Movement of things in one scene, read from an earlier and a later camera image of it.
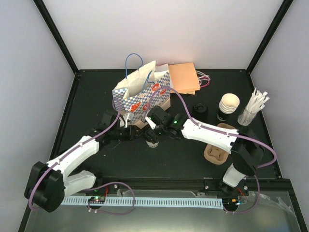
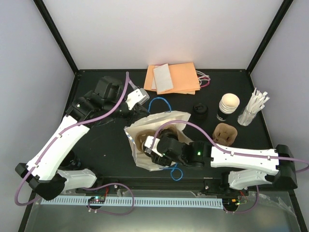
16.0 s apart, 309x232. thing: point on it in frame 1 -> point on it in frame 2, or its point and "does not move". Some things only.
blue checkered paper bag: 143,89 -> 157,121
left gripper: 132,135 -> 138,110
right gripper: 150,136 -> 157,160
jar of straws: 256,102 does not move
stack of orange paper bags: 183,78 does not move
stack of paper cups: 228,104 does not move
